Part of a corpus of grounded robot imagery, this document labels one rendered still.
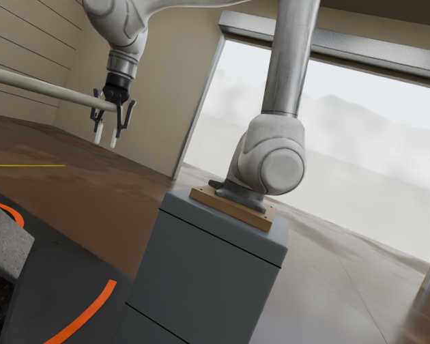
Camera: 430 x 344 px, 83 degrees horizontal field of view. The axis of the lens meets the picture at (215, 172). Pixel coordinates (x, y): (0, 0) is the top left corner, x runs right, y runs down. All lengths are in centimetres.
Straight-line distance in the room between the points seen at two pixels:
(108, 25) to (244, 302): 80
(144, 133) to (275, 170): 530
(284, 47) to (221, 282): 66
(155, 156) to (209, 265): 490
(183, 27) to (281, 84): 550
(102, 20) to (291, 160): 54
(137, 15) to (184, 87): 484
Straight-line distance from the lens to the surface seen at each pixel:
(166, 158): 545
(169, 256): 81
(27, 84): 74
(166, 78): 581
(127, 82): 88
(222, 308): 81
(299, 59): 69
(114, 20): 71
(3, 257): 66
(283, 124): 63
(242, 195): 82
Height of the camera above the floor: 99
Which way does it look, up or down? 6 degrees down
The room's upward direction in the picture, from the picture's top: 20 degrees clockwise
